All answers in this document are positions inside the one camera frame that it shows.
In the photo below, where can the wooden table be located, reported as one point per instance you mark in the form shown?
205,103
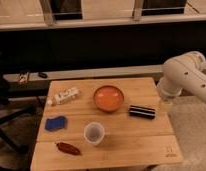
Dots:
129,140

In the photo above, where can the orange ceramic bowl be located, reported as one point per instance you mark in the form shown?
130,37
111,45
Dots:
108,98

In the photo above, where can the clear plastic cup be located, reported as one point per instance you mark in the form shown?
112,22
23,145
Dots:
94,133

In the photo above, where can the white plastic bottle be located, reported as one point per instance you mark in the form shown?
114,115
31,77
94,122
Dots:
63,96

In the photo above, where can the small black remote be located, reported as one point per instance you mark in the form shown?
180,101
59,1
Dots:
42,75

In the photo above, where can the blue sponge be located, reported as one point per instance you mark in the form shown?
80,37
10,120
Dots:
56,123

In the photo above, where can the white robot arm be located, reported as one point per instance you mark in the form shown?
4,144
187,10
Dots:
183,72

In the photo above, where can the red chili pepper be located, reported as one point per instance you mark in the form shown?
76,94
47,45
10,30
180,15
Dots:
67,148

